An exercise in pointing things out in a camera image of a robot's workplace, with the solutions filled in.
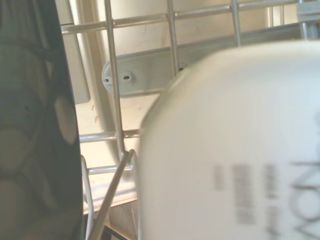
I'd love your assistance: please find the white mug with print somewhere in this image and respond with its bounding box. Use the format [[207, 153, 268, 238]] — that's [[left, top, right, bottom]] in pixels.
[[137, 39, 320, 240]]

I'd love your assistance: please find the dark teal bowl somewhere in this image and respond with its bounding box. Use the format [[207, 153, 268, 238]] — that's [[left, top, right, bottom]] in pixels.
[[0, 0, 86, 240]]

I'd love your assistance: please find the wire upper dishwasher rack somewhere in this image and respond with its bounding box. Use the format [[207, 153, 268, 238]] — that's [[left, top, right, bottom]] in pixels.
[[59, 0, 320, 240]]

